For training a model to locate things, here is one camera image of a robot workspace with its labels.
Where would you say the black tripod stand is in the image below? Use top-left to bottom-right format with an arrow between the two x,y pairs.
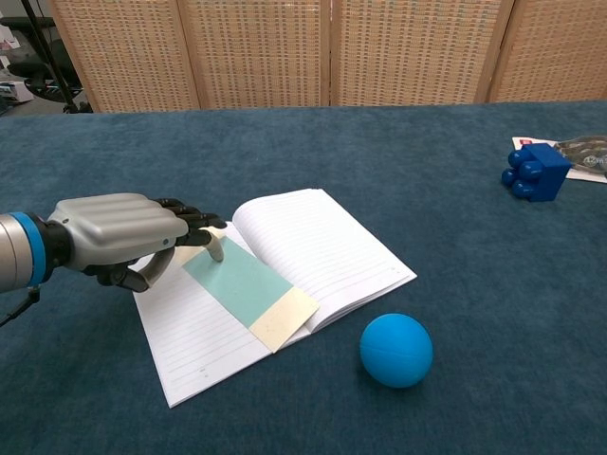
19,0 -> 94,114

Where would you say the blue rubber ball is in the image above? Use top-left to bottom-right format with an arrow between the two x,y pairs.
359,312 -> 434,390

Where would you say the open lined white notebook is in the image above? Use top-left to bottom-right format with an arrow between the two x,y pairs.
123,188 -> 418,410

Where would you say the dark blue building block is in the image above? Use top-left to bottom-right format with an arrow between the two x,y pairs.
501,142 -> 572,204

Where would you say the white box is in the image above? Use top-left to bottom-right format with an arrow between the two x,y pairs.
0,81 -> 35,104

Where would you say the black office chair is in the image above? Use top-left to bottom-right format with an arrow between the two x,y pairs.
0,16 -> 84,103

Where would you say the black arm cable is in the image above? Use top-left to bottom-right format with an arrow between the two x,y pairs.
0,283 -> 42,328

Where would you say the woven wooden folding screen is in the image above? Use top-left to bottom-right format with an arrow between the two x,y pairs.
46,0 -> 607,114

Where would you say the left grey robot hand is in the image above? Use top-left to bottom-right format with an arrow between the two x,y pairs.
46,192 -> 229,293

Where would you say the teal table cloth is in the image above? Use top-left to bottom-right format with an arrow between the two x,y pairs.
0,99 -> 607,455

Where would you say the teal cream bookmark with tassel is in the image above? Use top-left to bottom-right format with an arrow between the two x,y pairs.
175,227 -> 321,355

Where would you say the blister pack card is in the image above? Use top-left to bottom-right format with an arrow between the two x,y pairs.
511,135 -> 607,184

